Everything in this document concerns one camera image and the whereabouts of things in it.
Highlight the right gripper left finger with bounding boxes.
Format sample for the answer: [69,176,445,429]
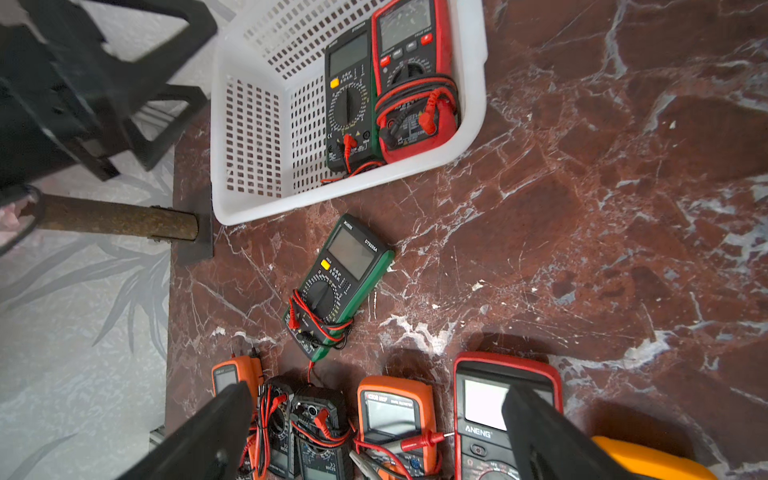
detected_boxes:
[120,382,253,480]

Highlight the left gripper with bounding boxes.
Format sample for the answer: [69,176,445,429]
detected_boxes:
[0,0,219,187]

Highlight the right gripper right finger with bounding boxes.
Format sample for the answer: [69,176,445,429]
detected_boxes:
[502,386,635,479]

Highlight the large red multimeter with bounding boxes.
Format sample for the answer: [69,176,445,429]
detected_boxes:
[453,352,563,479]

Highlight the orange multimeter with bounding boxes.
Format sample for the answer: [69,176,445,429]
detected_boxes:
[211,353,266,479]
[350,375,453,479]

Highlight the small red multimeter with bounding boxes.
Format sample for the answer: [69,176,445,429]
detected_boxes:
[371,0,461,164]

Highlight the small black multimeter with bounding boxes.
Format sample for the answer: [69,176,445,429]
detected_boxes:
[248,375,299,479]

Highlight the yellow multimeter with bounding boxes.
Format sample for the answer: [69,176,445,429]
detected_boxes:
[592,436,717,480]

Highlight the dark grey green multimeter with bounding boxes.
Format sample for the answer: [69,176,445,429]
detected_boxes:
[290,384,354,480]

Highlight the white plastic basket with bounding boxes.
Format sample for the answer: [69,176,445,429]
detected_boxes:
[210,1,488,225]

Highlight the green multimeter tilted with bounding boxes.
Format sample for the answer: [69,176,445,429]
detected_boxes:
[283,214,395,363]

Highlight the black metal tree base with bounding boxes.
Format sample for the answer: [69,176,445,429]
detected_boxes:
[177,184,214,266]

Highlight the pink cherry blossom tree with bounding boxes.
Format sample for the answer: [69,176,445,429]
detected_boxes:
[1,184,198,255]

